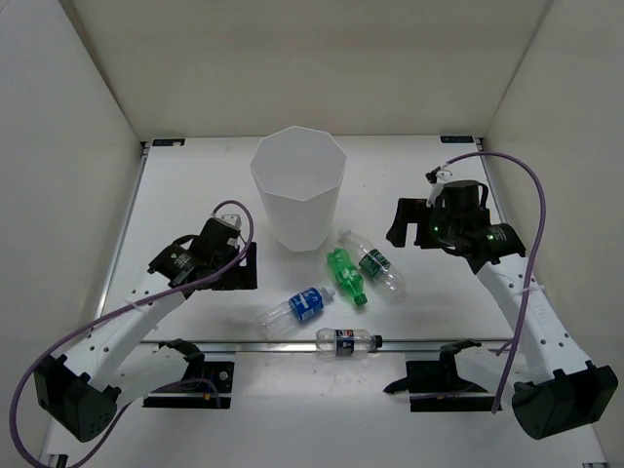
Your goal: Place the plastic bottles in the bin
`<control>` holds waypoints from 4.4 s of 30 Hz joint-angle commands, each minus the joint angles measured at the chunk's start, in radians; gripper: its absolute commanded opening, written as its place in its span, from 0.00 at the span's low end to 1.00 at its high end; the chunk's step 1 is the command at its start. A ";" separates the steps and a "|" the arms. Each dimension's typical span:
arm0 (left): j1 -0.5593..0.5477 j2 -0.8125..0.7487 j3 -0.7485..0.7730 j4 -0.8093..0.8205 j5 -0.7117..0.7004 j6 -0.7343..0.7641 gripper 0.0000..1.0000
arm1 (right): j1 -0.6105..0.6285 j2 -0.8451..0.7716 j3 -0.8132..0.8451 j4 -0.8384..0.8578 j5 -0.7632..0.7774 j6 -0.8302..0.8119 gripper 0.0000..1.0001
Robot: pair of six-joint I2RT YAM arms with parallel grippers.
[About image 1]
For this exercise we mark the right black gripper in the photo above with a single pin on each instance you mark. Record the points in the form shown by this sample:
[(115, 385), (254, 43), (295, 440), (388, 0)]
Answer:
[(409, 211)]

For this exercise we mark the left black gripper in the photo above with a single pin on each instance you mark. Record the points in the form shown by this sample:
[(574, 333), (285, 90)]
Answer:
[(245, 280)]

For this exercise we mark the green label clear bottle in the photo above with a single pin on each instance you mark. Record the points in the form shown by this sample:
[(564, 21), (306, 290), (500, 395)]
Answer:
[(387, 279)]

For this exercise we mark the blue label clear bottle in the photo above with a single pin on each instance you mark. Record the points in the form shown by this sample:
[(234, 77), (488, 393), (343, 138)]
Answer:
[(295, 312)]

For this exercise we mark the green plastic bottle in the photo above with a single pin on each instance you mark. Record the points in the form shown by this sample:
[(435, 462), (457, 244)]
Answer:
[(347, 276)]

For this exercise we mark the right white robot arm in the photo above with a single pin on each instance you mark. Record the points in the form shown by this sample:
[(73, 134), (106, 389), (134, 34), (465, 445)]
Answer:
[(557, 387)]

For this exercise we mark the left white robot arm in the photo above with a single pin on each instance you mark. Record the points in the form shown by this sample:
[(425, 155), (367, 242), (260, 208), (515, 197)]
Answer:
[(85, 386)]

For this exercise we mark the white octagonal plastic bin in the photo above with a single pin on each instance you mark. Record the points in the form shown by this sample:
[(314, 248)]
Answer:
[(298, 173)]

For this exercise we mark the right dark corner label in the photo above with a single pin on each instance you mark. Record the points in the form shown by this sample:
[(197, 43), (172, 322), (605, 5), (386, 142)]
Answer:
[(457, 139)]

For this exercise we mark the dark corner label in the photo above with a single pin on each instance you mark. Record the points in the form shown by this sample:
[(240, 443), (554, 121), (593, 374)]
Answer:
[(457, 139), (167, 142)]

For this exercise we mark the Pepsi label clear bottle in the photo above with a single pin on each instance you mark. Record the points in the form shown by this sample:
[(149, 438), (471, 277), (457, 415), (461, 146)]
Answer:
[(346, 343)]

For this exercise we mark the left dark corner label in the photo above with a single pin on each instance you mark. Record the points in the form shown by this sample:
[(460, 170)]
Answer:
[(167, 142)]

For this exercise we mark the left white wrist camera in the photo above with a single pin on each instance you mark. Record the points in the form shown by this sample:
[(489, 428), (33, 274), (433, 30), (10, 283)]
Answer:
[(232, 221)]

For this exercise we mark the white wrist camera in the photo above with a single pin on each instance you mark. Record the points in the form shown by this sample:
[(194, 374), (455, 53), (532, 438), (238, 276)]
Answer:
[(438, 178), (232, 221)]

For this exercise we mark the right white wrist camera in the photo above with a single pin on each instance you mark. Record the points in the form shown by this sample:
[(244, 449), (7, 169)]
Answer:
[(438, 178)]

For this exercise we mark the aluminium table rail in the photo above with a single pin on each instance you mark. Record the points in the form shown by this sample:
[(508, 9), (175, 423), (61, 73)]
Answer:
[(309, 346)]

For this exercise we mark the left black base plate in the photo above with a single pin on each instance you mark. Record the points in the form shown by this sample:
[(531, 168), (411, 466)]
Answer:
[(210, 389)]

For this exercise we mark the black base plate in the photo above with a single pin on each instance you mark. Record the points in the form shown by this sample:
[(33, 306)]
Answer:
[(432, 389), (210, 389)]

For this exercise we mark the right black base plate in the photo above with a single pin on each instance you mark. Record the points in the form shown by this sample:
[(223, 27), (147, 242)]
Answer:
[(432, 389)]

